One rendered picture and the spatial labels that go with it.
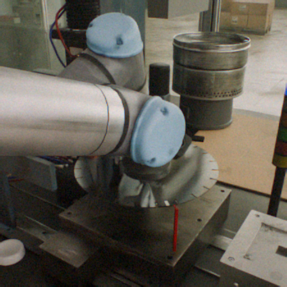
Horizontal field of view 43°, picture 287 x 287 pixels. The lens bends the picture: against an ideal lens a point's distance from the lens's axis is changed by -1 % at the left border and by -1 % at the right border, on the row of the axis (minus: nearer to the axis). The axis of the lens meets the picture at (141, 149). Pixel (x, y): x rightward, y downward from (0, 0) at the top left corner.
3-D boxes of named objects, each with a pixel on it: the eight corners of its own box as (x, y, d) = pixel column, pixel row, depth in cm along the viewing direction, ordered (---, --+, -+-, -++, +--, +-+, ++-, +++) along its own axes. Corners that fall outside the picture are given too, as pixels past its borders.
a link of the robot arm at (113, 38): (68, 34, 50) (109, 0, 53) (86, 88, 59) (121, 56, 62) (109, 56, 47) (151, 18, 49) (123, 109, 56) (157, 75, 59)
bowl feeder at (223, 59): (249, 118, 164) (261, 36, 148) (224, 143, 141) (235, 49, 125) (188, 105, 179) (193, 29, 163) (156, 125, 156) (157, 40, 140)
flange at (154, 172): (125, 152, 90) (125, 143, 89) (171, 154, 89) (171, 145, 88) (118, 175, 80) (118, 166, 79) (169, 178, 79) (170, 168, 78)
